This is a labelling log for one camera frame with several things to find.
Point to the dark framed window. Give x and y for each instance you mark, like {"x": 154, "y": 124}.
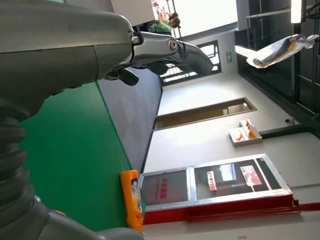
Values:
{"x": 212, "y": 56}

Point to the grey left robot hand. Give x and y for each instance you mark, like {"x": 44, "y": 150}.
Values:
{"x": 50, "y": 49}

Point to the person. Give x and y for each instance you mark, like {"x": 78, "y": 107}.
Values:
{"x": 164, "y": 22}

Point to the green table mat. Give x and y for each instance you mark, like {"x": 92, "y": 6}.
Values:
{"x": 75, "y": 159}

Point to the white wall box with orange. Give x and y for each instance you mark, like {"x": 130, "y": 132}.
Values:
{"x": 244, "y": 134}

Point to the orange bottle with printed label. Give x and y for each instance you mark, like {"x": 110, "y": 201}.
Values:
{"x": 131, "y": 198}

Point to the wooden framed wall opening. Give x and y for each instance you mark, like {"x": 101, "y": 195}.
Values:
{"x": 200, "y": 114}

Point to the green exit sign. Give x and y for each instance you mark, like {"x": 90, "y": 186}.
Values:
{"x": 229, "y": 57}

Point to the bright ceiling light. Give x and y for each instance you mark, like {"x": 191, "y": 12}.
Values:
{"x": 296, "y": 10}

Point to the red and silver display cabinet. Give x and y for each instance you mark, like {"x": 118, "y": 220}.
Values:
{"x": 215, "y": 185}

